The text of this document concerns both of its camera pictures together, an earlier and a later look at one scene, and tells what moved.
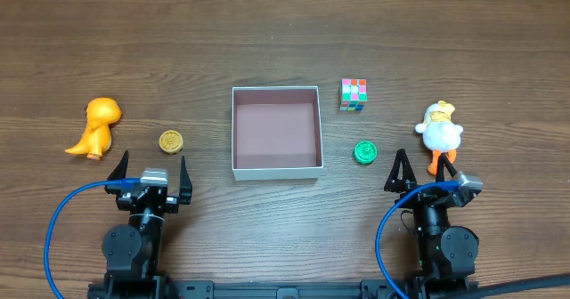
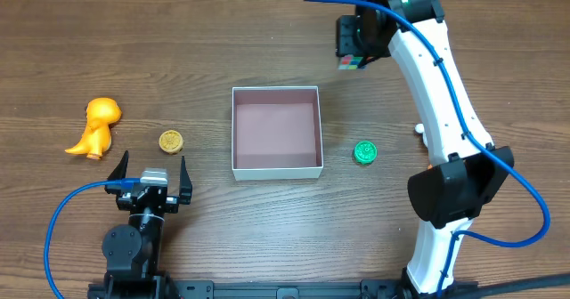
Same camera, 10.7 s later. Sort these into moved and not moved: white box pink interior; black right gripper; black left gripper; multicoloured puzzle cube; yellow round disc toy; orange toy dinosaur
Moved: multicoloured puzzle cube; black right gripper
Not moved: black left gripper; white box pink interior; yellow round disc toy; orange toy dinosaur
